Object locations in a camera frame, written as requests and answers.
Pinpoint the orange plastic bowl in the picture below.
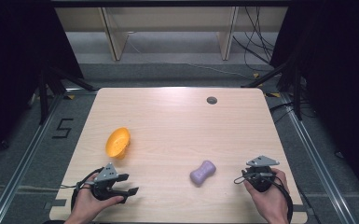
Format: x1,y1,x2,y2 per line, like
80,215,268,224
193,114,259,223
104,126,131,161

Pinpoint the bundle of black floor cables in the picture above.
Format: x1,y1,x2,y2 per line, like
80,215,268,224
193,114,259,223
231,7,281,73

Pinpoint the purple dumbbell toy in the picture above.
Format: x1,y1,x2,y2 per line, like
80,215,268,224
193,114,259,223
189,160,217,188

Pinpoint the person's right hand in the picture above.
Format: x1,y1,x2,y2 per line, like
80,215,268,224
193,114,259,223
242,167,291,224

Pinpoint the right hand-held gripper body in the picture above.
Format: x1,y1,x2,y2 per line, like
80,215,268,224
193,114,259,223
242,155,281,193

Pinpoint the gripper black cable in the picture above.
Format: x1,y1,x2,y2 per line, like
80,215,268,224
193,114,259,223
233,173,294,224
70,166,105,213

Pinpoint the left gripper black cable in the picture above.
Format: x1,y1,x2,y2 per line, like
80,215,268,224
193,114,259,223
70,166,105,213

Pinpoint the beige wooden desk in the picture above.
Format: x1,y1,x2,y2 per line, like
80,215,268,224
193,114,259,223
54,7,290,62

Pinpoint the black stand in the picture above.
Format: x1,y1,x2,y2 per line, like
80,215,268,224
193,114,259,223
241,55,304,121
36,63,98,126

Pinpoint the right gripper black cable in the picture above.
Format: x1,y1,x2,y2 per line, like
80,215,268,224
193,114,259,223
233,173,294,224

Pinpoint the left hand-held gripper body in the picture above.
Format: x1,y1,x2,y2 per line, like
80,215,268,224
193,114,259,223
90,162,129,204

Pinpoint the person's left hand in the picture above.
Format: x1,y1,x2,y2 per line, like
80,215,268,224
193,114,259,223
68,173,125,224

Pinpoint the metal floor rail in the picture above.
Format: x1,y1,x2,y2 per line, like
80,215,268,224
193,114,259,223
279,92,357,224
0,90,97,224

